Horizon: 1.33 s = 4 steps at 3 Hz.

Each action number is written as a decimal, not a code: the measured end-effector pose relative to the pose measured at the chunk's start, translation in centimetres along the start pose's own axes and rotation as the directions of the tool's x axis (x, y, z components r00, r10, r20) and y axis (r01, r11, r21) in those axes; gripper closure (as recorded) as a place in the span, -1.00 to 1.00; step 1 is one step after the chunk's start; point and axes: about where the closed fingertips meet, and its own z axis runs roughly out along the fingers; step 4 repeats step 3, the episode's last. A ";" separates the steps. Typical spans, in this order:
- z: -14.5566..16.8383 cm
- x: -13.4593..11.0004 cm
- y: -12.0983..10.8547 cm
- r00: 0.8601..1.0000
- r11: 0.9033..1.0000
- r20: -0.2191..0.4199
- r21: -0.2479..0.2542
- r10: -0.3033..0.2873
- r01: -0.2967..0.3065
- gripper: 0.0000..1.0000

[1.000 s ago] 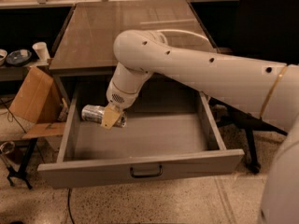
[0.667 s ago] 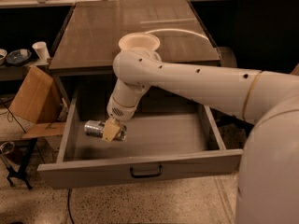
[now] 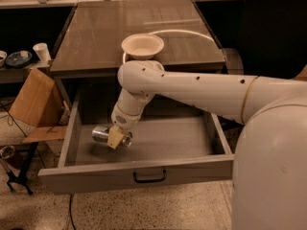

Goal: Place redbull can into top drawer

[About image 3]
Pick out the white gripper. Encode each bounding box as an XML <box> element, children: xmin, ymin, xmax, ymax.
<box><xmin>107</xmin><ymin>105</ymin><xmax>141</xmax><ymax>150</ymax></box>

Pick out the silver redbull can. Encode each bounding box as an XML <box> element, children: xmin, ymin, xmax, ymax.
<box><xmin>92</xmin><ymin>126</ymin><xmax>132</xmax><ymax>147</ymax></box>

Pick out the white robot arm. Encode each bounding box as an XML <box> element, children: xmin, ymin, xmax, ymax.
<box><xmin>107</xmin><ymin>60</ymin><xmax>307</xmax><ymax>230</ymax></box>

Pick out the open grey top drawer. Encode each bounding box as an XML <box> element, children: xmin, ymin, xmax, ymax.
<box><xmin>38</xmin><ymin>78</ymin><xmax>233</xmax><ymax>194</ymax></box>

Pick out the grey drawer cabinet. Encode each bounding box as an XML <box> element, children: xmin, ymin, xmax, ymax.
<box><xmin>51</xmin><ymin>0</ymin><xmax>225</xmax><ymax>103</ymax></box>

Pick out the brown cardboard box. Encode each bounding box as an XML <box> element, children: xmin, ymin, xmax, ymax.
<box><xmin>10</xmin><ymin>68</ymin><xmax>66</xmax><ymax>144</ymax></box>

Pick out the white paper bowl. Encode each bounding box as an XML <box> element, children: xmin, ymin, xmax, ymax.
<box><xmin>122</xmin><ymin>34</ymin><xmax>164</xmax><ymax>60</ymax></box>

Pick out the black metal stand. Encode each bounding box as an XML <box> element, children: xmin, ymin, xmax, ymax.
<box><xmin>0</xmin><ymin>142</ymin><xmax>38</xmax><ymax>196</ymax></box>

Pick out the white paper cup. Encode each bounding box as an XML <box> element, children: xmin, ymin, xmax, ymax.
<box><xmin>33</xmin><ymin>43</ymin><xmax>51</xmax><ymax>62</ymax></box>

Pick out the dark blue bowl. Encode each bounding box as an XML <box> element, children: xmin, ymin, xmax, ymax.
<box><xmin>6</xmin><ymin>51</ymin><xmax>33</xmax><ymax>69</ymax></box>

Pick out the white bowl at edge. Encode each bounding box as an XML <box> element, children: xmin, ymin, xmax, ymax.
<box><xmin>0</xmin><ymin>51</ymin><xmax>7</xmax><ymax>68</ymax></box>

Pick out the black office chair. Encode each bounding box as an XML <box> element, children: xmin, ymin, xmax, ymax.
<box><xmin>220</xmin><ymin>0</ymin><xmax>307</xmax><ymax>81</ymax></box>

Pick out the black drawer handle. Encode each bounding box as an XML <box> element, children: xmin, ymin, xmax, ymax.
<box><xmin>132</xmin><ymin>169</ymin><xmax>167</xmax><ymax>184</ymax></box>

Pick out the black floor cable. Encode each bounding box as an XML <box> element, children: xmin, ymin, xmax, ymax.
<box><xmin>68</xmin><ymin>194</ymin><xmax>78</xmax><ymax>230</ymax></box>

